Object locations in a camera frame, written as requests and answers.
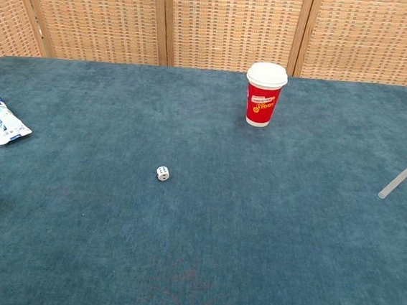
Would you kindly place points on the clear plastic straw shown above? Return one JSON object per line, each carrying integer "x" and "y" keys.
{"x": 403, "y": 176}

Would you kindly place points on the blue fabric table cover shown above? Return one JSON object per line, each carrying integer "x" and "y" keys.
{"x": 219, "y": 215}

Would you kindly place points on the white die blue pips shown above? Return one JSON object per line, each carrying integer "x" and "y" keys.
{"x": 162, "y": 174}

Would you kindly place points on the red paper cup white lid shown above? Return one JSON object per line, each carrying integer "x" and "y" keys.
{"x": 262, "y": 104}

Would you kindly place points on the white blue toothpaste tube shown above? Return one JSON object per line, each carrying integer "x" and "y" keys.
{"x": 1, "y": 118}

